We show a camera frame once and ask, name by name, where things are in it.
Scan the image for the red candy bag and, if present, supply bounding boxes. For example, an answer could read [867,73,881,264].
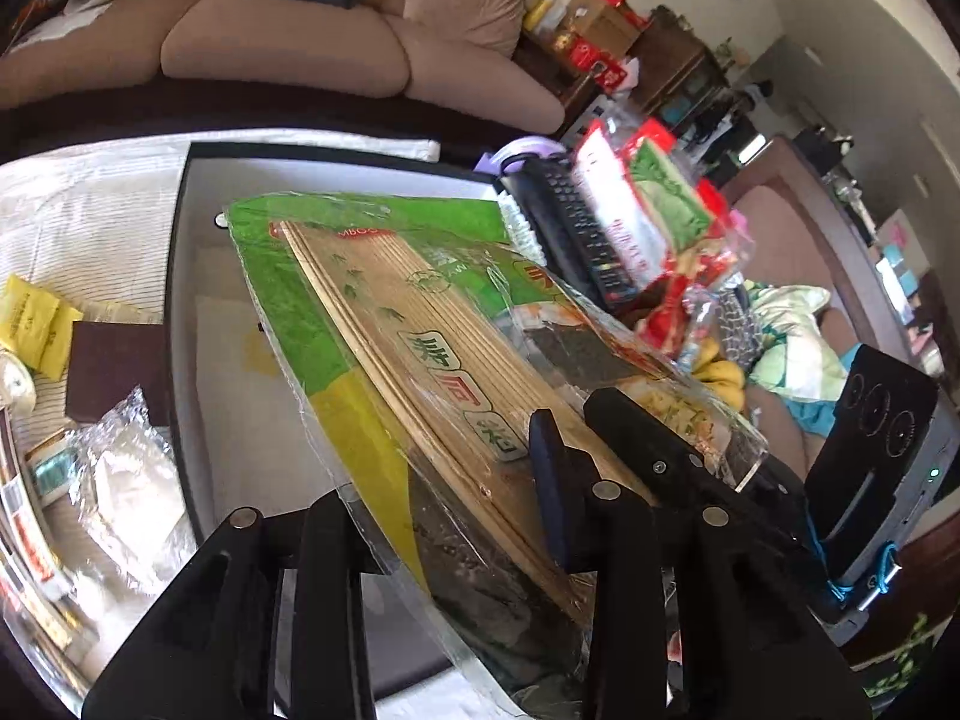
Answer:
[636,236,747,351]

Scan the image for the white red-print packet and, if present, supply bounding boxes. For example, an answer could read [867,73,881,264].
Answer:
[572,122,670,290]

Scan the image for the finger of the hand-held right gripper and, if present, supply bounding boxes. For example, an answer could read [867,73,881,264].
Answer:
[583,387,823,565]

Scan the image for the bananas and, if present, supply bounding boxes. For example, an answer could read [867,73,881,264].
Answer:
[690,356,748,410]

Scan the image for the green sushi mat packet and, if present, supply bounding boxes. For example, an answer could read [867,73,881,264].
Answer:
[225,193,766,720]

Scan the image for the black storage box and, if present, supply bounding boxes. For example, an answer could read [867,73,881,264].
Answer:
[163,141,526,702]

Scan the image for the floral cloth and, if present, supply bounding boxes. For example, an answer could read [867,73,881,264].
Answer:
[746,283,854,402]

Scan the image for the green and red packet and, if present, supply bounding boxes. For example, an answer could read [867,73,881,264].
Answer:
[626,139,713,250]

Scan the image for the beige sofa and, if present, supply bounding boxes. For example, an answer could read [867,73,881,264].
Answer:
[0,0,567,136]

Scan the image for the clear tape roll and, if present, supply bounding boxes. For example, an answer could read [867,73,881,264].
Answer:
[0,356,37,411]

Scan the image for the black keyboard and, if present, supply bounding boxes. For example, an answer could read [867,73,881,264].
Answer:
[517,157,653,312]

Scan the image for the yellow packet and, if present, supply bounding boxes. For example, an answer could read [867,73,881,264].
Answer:
[0,275,62,355]
[34,300,85,380]

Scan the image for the purple tape dispenser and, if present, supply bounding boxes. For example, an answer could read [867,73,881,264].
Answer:
[476,136,567,177]

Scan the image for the white and teal device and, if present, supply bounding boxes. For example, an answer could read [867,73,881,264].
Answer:
[26,439,85,508]

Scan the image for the brown wallet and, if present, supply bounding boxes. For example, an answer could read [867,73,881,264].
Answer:
[64,321,172,421]

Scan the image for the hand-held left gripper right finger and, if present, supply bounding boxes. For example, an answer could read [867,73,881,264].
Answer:
[527,409,875,720]

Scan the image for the red box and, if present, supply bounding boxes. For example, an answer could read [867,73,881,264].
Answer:
[566,37,628,92]

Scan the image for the cardboard box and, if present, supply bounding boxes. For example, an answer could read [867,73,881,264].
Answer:
[562,0,640,58]

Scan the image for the clear plastic bag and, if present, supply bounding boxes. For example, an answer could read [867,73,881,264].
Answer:
[71,386,197,593]

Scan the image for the striped tablecloth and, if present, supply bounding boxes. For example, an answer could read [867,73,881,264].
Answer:
[0,136,441,720]

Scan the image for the dark wooden cabinet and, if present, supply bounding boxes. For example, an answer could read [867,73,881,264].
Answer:
[514,7,730,145]

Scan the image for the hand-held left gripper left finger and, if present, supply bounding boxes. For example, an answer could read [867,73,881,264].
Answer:
[81,487,377,720]

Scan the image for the brown armchair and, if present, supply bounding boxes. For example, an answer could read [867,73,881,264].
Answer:
[724,136,912,481]

